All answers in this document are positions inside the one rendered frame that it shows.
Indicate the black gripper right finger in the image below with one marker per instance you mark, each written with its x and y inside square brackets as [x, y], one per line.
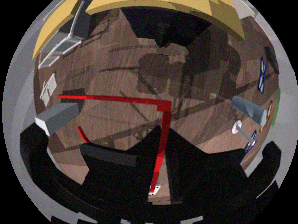
[187, 164]

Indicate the red glasses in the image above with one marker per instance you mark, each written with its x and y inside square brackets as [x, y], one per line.
[163, 105]

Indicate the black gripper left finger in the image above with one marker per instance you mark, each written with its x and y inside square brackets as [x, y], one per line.
[137, 163]

